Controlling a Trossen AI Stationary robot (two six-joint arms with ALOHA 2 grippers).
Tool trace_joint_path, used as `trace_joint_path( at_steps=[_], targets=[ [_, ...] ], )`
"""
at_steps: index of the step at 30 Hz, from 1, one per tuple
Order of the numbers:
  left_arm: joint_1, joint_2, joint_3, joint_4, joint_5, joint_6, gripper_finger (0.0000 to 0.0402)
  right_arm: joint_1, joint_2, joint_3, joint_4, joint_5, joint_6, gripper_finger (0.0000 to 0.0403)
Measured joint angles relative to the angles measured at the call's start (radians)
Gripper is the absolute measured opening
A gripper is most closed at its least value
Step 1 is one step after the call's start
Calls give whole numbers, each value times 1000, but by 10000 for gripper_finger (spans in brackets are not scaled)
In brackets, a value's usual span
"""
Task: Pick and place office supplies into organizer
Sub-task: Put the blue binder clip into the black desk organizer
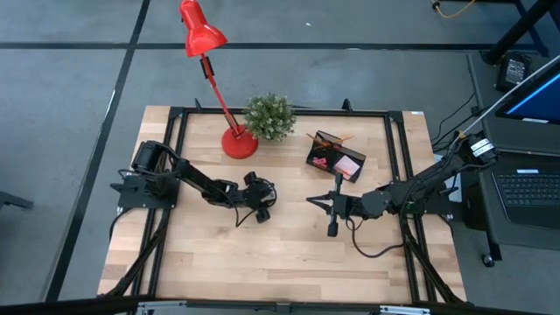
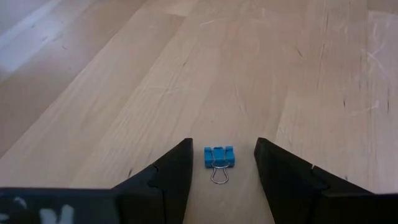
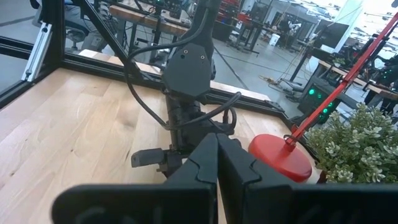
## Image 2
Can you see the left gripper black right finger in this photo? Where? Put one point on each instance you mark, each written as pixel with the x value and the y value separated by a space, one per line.
pixel 304 202

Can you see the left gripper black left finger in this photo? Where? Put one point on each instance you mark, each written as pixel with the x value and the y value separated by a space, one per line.
pixel 155 202

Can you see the blue binder clip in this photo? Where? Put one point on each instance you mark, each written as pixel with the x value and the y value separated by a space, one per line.
pixel 219 155

